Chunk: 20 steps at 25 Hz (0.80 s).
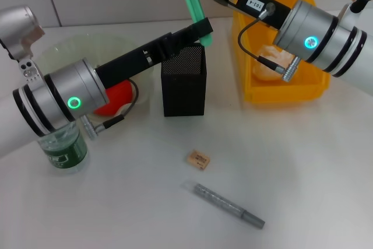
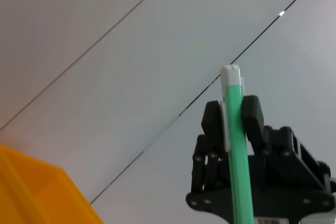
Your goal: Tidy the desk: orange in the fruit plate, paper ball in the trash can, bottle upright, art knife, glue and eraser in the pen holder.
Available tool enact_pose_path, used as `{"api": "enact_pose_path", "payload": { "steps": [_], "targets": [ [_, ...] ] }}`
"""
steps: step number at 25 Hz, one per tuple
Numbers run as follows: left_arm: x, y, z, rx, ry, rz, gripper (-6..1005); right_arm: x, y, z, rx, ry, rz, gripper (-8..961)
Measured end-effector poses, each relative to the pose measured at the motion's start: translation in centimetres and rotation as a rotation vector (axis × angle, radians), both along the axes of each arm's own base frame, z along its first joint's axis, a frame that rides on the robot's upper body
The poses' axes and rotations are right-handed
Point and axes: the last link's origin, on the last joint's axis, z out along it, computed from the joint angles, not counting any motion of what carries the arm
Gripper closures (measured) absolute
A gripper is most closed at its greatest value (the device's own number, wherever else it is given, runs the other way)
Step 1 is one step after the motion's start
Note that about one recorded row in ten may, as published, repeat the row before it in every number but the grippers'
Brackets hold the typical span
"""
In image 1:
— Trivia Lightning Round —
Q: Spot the silver left cable connector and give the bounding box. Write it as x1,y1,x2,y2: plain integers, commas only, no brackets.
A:
81,114,104,141

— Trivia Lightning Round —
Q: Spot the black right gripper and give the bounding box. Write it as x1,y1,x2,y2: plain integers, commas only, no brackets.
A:
170,0,293,31

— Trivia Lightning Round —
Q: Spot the yellow plastic bin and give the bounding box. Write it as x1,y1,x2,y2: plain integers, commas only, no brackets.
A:
231,0,333,106

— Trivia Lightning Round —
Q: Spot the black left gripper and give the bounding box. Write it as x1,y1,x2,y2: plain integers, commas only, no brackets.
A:
94,17,213,89

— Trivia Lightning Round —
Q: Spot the thin right gripper cable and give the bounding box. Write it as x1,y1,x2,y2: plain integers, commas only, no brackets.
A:
237,2,285,72

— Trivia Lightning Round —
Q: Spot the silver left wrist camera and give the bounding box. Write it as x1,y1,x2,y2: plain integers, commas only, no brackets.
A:
0,5,45,82

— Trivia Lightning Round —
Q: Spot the silver cable connector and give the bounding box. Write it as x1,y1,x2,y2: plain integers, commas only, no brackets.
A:
281,55,301,83
81,114,104,141

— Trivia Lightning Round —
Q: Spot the black mesh pen holder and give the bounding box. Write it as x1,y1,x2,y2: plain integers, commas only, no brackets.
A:
160,41,206,117

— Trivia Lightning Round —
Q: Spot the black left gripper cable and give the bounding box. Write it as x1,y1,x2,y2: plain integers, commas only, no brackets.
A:
98,78,140,129

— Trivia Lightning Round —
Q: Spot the pale green glass fruit plate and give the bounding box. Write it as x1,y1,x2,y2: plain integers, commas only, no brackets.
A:
34,33,155,121

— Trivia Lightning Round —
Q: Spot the green highlighter marker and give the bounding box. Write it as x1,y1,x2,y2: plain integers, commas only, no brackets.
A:
177,0,214,48

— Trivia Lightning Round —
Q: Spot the grey marker pen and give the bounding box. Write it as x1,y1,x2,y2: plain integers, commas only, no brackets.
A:
182,179,266,229

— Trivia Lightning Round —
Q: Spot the white paper ball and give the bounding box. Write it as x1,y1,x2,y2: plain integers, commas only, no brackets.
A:
252,44,295,82

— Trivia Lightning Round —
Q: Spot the silver right cable connector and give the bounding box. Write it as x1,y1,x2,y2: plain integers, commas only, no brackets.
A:
281,55,301,83

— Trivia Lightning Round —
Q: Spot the clear green-label water bottle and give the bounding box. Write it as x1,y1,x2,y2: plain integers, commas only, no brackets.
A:
37,120,89,174

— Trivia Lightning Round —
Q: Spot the small tan eraser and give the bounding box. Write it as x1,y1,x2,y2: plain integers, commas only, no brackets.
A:
185,149,211,170

